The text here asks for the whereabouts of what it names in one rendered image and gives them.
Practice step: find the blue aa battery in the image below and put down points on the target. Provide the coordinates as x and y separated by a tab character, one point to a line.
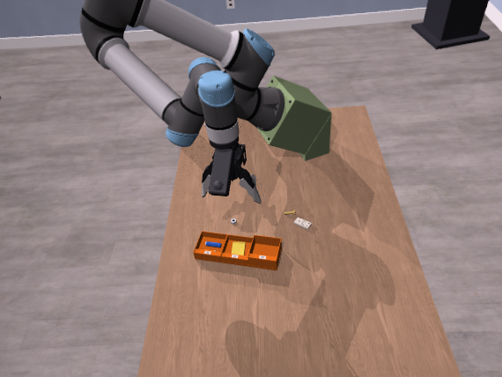
213	244

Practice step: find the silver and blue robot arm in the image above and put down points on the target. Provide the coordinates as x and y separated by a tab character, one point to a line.
214	97

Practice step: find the orange rack of bins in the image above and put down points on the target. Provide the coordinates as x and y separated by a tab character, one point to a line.
260	252

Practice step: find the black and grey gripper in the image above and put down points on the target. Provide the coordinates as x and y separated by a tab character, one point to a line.
247	180

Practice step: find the white domino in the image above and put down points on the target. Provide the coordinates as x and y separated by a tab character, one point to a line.
301	222

